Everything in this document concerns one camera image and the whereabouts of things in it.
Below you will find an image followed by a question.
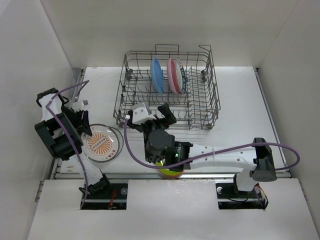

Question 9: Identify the white plate colourful print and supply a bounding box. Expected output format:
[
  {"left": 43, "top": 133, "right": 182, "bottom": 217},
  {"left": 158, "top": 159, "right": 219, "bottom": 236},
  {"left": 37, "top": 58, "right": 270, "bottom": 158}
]
[{"left": 81, "top": 124, "right": 121, "bottom": 162}]

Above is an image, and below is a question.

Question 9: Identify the white patterned plate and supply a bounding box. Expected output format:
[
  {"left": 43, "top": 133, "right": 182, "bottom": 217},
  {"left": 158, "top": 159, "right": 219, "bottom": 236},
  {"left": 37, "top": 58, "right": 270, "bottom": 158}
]
[{"left": 84, "top": 123, "right": 125, "bottom": 163}]

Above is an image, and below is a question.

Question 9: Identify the lime green plastic plate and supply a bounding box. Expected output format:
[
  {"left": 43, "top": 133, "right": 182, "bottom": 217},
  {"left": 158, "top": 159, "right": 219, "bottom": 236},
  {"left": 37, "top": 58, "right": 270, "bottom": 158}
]
[{"left": 155, "top": 162, "right": 182, "bottom": 175}]

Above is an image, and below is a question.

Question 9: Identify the orange plastic plate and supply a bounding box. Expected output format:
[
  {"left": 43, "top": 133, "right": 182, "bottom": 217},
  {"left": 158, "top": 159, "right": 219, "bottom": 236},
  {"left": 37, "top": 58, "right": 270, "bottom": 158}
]
[{"left": 160, "top": 172, "right": 182, "bottom": 180}]

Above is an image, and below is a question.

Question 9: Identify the pink plastic plate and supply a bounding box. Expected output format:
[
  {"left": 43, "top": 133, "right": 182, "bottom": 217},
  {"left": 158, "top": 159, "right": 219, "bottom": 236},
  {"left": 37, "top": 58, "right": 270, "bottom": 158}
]
[{"left": 166, "top": 58, "right": 181, "bottom": 94}]

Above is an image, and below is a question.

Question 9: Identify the blue plastic plate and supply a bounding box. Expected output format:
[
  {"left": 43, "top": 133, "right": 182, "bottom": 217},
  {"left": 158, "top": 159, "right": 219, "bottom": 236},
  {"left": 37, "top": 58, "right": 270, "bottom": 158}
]
[{"left": 150, "top": 58, "right": 165, "bottom": 94}]

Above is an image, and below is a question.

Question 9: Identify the white plate teal rim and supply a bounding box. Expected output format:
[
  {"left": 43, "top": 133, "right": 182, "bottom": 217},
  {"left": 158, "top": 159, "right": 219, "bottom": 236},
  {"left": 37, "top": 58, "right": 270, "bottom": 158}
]
[{"left": 175, "top": 57, "right": 188, "bottom": 94}]

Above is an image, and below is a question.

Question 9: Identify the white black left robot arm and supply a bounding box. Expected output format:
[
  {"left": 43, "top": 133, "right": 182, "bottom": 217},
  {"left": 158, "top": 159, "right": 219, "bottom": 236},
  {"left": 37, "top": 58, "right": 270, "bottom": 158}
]
[{"left": 34, "top": 88, "right": 114, "bottom": 199}]

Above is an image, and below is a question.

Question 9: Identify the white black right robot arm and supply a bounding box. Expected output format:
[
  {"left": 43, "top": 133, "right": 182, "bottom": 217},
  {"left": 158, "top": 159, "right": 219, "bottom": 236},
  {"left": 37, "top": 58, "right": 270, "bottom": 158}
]
[{"left": 124, "top": 102, "right": 277, "bottom": 197}]

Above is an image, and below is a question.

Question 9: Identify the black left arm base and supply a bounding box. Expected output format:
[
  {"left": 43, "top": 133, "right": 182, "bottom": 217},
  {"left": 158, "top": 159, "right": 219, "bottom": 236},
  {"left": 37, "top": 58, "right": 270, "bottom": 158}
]
[{"left": 80, "top": 181, "right": 128, "bottom": 211}]

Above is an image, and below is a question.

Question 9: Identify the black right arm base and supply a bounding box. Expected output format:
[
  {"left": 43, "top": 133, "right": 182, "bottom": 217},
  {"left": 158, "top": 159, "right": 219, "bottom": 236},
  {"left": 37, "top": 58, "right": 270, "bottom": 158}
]
[{"left": 216, "top": 182, "right": 269, "bottom": 210}]

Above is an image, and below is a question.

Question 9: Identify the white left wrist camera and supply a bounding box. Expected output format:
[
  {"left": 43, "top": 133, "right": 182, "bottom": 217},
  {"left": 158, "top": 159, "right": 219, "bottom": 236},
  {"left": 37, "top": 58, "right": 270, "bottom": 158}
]
[{"left": 72, "top": 100, "right": 89, "bottom": 112}]

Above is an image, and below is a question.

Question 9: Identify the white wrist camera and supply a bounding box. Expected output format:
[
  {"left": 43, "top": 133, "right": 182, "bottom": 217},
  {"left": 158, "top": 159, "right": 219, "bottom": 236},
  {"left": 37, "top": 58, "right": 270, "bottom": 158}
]
[
  {"left": 132, "top": 102, "right": 156, "bottom": 125},
  {"left": 72, "top": 100, "right": 89, "bottom": 112}
]

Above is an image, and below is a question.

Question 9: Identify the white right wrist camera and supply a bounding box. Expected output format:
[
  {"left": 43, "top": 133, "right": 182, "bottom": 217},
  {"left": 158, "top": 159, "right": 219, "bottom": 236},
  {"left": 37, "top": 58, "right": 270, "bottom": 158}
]
[{"left": 132, "top": 102, "right": 156, "bottom": 125}]

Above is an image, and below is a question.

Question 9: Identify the grey wire dish rack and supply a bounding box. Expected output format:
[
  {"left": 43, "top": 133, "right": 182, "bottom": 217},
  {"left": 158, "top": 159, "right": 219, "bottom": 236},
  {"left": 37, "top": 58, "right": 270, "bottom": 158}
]
[{"left": 113, "top": 44, "right": 221, "bottom": 130}]

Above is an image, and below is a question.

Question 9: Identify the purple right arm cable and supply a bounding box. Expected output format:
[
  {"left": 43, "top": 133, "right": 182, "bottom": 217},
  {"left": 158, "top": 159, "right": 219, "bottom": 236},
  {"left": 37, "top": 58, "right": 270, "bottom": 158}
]
[{"left": 123, "top": 117, "right": 301, "bottom": 210}]

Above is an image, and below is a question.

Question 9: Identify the aluminium table frame rail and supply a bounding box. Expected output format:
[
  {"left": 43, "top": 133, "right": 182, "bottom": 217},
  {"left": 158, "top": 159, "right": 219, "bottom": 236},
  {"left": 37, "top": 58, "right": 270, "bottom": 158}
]
[{"left": 53, "top": 66, "right": 279, "bottom": 179}]

